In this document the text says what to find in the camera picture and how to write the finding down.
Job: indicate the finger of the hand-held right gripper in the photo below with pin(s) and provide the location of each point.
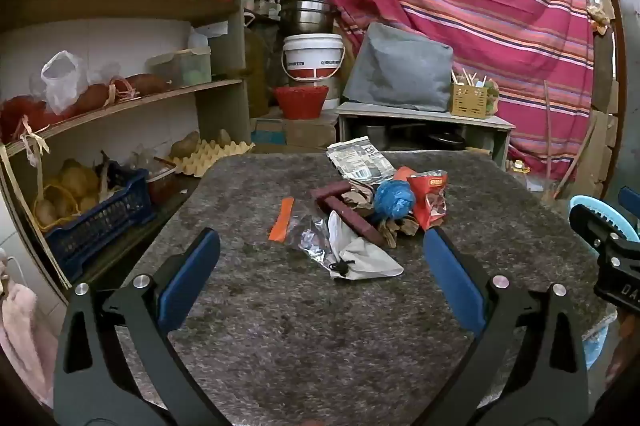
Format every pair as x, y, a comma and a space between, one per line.
592, 226
631, 197

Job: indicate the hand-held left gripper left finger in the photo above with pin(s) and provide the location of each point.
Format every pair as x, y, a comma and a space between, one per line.
192, 271

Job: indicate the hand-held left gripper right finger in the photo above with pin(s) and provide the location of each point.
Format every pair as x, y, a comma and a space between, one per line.
452, 276

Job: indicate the light blue plastic basket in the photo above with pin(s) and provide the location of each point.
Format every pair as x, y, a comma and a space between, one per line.
627, 228

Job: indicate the red snack packet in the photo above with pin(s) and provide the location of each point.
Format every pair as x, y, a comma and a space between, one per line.
430, 201

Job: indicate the blue plastic ball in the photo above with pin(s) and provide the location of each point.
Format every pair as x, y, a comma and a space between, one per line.
392, 201

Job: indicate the orange plastic strip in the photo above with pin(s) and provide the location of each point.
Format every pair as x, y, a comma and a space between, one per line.
282, 221

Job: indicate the orange wrapper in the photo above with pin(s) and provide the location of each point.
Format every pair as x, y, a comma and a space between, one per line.
399, 173

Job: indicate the clear plastic wrapper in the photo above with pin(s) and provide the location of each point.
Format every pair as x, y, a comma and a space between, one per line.
310, 236

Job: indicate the silver printed packet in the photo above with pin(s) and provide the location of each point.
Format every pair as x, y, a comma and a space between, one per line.
357, 156

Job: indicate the stack of flattened cardboard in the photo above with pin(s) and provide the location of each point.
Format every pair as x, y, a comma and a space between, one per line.
602, 141

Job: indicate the wooden stick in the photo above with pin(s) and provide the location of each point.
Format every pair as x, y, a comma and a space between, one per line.
577, 154

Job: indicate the small dark red tub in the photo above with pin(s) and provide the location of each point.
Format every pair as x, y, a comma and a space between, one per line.
162, 188

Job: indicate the cooking oil bottle yellow cap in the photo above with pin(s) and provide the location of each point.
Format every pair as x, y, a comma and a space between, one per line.
520, 166

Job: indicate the blue plastic crate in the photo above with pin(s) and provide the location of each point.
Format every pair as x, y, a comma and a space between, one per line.
100, 221

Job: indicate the egg carton tray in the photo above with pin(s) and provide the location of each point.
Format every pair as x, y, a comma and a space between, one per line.
210, 159

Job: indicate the large loose potato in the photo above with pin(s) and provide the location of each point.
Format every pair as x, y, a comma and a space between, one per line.
185, 145

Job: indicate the small loose potato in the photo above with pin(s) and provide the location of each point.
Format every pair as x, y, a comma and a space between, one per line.
224, 136

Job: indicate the potatoes in yellow net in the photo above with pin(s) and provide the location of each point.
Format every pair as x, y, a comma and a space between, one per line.
75, 181

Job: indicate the green leafy vegetable bunch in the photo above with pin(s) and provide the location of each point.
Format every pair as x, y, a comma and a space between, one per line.
492, 99

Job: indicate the low wooden cabinet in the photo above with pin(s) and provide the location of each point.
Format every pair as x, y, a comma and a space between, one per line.
400, 114

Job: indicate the brown cardboard box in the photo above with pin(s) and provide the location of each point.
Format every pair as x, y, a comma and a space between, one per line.
310, 134

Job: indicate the pink towel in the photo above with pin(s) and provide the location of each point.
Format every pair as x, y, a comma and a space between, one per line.
20, 331

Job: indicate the hanging tan dried bundle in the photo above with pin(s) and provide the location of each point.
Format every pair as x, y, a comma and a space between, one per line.
600, 16

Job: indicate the bundle of wooden utensils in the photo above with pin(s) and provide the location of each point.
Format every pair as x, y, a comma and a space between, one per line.
470, 77

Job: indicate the clear lidded plastic container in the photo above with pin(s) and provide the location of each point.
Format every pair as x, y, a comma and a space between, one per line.
180, 67

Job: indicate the grey fabric cushion bag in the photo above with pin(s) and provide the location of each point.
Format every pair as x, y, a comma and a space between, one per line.
397, 69

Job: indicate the red mesh bag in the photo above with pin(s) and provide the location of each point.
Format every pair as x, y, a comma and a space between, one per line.
22, 119

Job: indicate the white plastic bag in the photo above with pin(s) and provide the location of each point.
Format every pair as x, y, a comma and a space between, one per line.
62, 81

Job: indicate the white plastic bucket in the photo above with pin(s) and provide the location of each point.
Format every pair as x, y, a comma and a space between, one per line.
312, 54

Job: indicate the wide wooden shelf unit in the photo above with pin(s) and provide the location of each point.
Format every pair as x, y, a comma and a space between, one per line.
125, 1

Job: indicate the white lidded jar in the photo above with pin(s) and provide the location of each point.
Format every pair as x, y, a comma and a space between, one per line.
267, 1

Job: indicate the large steel stockpot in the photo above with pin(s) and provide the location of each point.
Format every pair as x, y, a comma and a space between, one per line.
305, 14

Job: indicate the grey door brown frame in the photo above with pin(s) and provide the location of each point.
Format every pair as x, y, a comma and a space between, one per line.
625, 31

